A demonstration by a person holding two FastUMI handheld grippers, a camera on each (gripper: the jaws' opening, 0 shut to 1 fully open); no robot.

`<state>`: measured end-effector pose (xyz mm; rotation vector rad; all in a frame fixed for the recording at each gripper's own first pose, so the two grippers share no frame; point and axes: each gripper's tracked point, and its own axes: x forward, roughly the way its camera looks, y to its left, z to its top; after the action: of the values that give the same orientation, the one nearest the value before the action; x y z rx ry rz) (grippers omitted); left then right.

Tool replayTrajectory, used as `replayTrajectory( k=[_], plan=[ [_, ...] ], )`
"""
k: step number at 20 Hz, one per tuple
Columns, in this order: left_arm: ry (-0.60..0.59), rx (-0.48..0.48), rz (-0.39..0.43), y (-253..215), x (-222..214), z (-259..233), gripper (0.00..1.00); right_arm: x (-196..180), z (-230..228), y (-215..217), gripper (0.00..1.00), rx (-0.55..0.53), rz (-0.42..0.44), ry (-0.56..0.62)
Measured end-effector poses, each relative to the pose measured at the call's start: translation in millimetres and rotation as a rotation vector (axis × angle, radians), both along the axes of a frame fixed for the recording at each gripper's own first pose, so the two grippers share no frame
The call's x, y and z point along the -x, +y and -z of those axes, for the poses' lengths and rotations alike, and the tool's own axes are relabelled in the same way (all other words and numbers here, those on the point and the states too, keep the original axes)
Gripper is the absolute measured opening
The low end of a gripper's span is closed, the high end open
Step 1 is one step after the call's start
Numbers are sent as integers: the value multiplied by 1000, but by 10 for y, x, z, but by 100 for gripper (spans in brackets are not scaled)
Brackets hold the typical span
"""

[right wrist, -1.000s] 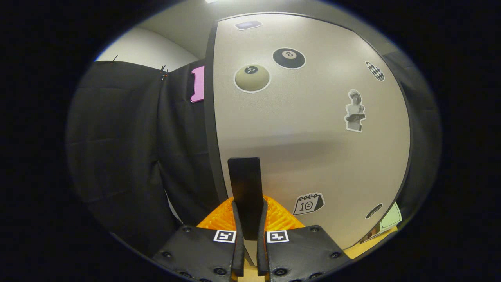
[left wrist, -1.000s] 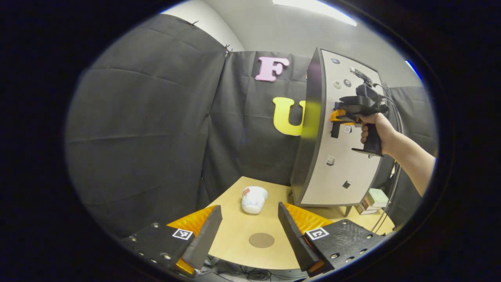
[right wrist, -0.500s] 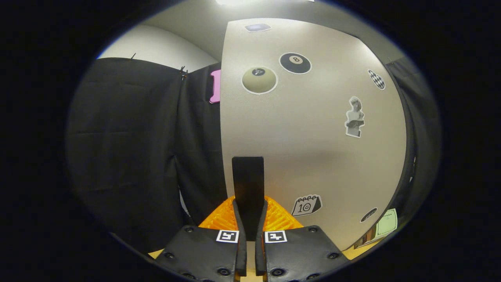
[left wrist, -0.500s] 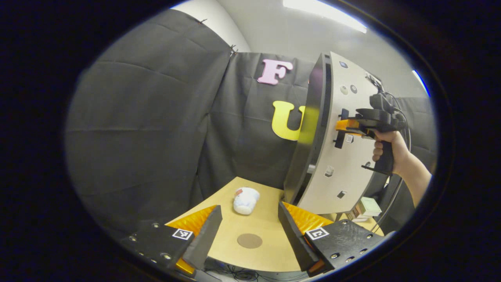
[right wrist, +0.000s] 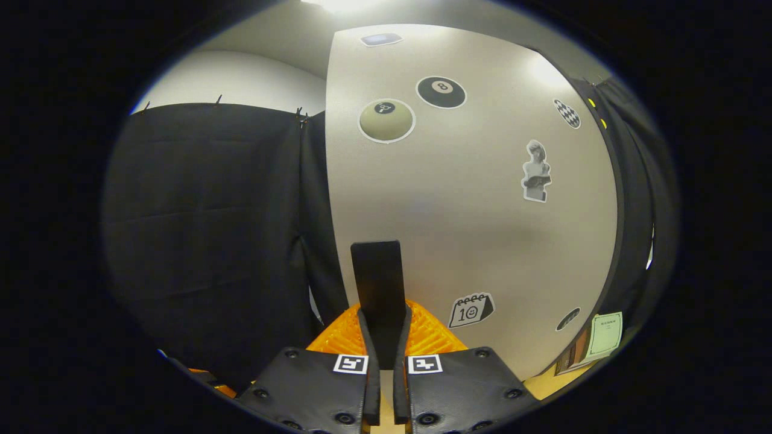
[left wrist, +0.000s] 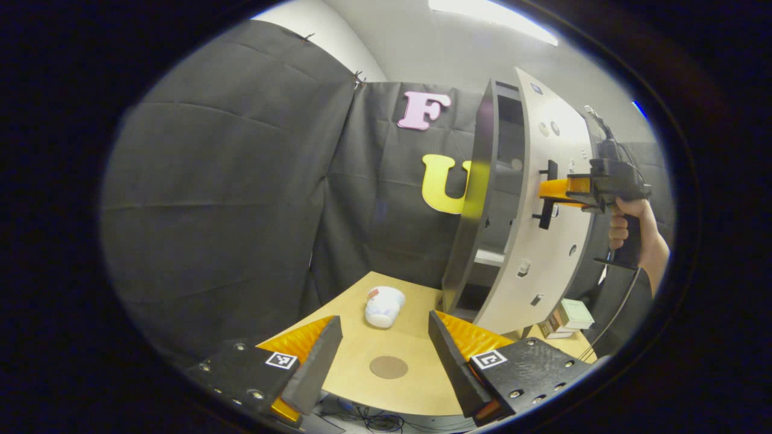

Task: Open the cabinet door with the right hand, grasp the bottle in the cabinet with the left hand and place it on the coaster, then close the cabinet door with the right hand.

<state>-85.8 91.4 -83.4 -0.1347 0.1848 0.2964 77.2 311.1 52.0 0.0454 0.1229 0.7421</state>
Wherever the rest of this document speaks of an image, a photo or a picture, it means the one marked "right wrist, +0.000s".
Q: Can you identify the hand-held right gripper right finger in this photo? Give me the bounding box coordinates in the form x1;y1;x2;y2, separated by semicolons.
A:
393;301;540;434

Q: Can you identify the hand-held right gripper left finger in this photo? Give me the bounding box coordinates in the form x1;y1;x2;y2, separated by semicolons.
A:
235;304;382;434

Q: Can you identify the black cabinet door handle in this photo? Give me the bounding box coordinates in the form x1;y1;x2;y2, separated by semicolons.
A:
351;241;406;370

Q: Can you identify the grey cabinet door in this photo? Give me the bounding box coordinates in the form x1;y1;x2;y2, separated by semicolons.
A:
326;24;619;382

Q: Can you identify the grey cabinet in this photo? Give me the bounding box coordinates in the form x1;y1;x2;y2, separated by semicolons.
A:
567;75;655;374

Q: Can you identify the black backdrop cloth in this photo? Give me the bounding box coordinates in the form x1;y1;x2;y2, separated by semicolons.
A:
103;75;679;392

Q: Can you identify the brown cover book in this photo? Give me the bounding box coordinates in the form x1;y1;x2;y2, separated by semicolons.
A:
556;329;595;376

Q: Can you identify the large ceiling light panel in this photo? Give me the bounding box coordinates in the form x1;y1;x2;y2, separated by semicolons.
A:
302;0;393;14

